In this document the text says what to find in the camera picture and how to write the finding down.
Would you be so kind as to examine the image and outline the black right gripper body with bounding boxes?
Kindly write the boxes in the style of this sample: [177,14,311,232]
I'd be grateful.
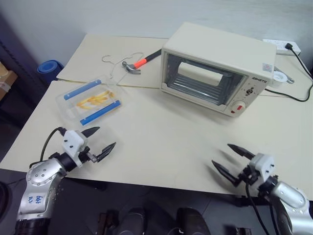
[239,160,260,187]

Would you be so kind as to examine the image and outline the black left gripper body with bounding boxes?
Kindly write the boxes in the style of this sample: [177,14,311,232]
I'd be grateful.
[78,137,98,166]

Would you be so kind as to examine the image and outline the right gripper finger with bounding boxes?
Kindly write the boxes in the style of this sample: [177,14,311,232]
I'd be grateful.
[227,143,255,161]
[211,160,242,188]

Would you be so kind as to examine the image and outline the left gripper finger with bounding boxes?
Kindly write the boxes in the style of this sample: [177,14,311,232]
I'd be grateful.
[81,126,101,139]
[95,141,117,163]

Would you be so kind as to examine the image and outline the clear plastic food container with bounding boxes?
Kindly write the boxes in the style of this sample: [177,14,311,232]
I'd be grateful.
[55,75,126,128]

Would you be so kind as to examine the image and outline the white timer knob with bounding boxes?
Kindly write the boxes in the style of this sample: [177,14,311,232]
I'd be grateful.
[231,100,246,116]

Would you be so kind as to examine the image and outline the cream toaster oven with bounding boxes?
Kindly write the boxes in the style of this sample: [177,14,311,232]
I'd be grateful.
[160,22,278,118]

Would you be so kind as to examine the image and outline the blue container latch bar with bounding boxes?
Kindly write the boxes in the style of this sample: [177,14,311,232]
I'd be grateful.
[80,99,122,126]
[64,78,102,100]

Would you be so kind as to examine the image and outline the yellow french fries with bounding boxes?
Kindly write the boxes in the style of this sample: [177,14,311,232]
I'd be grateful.
[77,90,115,111]

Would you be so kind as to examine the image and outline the dark rounded shape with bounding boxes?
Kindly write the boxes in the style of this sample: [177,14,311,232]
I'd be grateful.
[176,207,209,235]
[117,207,148,235]

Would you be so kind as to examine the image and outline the brown object under table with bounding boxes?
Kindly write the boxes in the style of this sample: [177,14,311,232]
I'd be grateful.
[97,212,111,235]

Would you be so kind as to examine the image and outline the white tape roll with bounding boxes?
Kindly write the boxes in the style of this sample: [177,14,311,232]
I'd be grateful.
[272,71,287,87]

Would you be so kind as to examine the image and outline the black round object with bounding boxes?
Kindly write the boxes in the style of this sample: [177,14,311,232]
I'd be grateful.
[0,182,13,216]

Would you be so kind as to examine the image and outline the brown cardboard box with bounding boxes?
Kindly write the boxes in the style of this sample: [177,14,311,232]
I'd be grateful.
[0,61,19,101]

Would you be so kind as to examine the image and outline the white power strip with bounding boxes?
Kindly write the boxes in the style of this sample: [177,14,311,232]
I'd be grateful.
[263,38,302,56]

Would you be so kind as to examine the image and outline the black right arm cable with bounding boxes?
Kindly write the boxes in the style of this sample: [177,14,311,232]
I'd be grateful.
[246,168,282,235]

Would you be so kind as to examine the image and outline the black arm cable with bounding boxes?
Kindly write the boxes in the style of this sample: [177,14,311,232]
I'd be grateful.
[40,126,66,160]
[246,168,282,235]

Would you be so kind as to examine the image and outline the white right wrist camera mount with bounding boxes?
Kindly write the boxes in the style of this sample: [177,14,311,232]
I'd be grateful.
[249,153,276,183]

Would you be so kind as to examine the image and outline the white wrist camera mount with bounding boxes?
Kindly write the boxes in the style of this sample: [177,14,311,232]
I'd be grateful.
[61,130,90,167]
[249,153,276,183]

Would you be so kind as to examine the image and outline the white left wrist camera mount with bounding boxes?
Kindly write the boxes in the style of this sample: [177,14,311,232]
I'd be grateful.
[61,130,90,167]

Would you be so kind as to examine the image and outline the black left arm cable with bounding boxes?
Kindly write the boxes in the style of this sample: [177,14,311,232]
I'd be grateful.
[40,126,66,160]

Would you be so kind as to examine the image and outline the thin wire clothes hanger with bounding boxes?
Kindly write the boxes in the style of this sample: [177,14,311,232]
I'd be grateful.
[102,52,145,79]

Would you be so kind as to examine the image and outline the hammer with orange black handle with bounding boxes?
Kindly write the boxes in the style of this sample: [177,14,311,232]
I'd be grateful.
[122,48,162,75]

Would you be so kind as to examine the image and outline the glass oven door cream handle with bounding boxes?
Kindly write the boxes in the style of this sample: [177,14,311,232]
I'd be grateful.
[161,50,246,110]

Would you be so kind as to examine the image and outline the black power cable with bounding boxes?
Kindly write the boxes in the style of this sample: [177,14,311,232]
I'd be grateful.
[265,43,313,101]

